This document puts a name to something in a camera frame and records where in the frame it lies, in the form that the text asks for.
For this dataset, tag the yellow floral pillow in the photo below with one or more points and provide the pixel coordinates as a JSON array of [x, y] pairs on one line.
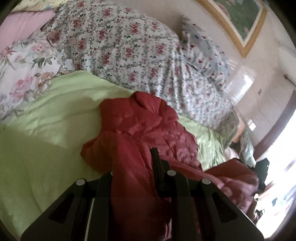
[[38, 5]]

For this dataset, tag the light green bed sheet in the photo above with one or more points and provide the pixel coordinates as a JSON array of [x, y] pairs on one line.
[[40, 150]]

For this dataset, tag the pastel floral pillow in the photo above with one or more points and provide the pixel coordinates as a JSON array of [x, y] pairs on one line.
[[27, 67]]

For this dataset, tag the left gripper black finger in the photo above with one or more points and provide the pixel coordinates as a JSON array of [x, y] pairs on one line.
[[161, 178]]

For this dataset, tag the blue grey patterned pillow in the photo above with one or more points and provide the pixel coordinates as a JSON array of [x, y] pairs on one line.
[[200, 52]]

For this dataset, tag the pink pillow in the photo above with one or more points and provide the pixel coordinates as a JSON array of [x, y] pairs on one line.
[[20, 25]]

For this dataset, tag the gold framed wall picture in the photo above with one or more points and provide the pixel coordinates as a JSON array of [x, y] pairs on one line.
[[242, 20]]

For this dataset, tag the red quilted puffer coat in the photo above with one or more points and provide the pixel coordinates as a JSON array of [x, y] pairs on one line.
[[130, 127]]

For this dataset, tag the wooden door frame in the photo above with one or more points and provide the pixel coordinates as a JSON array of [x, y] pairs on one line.
[[277, 128]]

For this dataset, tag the red floral white quilt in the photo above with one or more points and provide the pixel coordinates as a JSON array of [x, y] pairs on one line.
[[133, 50]]

